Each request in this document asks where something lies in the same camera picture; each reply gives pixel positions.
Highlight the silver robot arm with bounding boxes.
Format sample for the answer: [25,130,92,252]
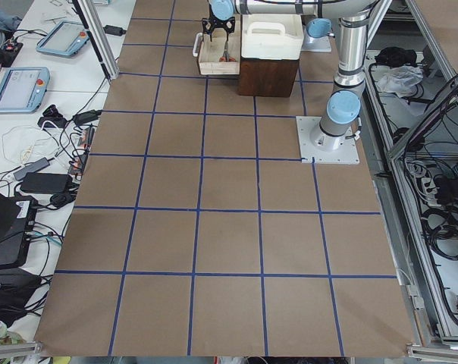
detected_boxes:
[209,0,377,152]
[306,18,332,39]

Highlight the aluminium frame post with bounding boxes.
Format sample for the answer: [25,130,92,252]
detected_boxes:
[72,0,119,82]

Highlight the wooden drawer with white handle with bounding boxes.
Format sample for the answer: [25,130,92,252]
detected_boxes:
[193,18,241,76]

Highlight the black laptop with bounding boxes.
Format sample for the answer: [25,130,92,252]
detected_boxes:
[0,193,37,269]

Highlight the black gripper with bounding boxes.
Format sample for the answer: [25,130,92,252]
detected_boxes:
[201,17,236,42]

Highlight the near teach pendant tablet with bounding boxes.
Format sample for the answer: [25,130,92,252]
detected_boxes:
[0,67,50,114]

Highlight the white foam tray box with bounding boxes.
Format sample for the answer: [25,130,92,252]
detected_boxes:
[241,14,304,61]

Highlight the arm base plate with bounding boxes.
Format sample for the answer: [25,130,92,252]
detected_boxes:
[296,116,360,165]
[301,34,331,53]

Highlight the grey scissors with orange handles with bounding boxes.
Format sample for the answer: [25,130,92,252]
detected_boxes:
[219,40,237,63]

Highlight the black power adapter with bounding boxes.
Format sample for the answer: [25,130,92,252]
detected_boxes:
[103,25,127,36]

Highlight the teach pendant tablet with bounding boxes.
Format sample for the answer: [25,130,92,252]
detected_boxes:
[0,67,50,114]
[36,20,89,58]

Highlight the far teach pendant tablet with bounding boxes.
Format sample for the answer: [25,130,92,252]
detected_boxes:
[36,20,89,58]

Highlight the dark wooden drawer cabinet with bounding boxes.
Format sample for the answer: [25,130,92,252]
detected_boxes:
[237,58,300,98]

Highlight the black power brick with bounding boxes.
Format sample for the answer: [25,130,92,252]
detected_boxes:
[20,172,73,194]

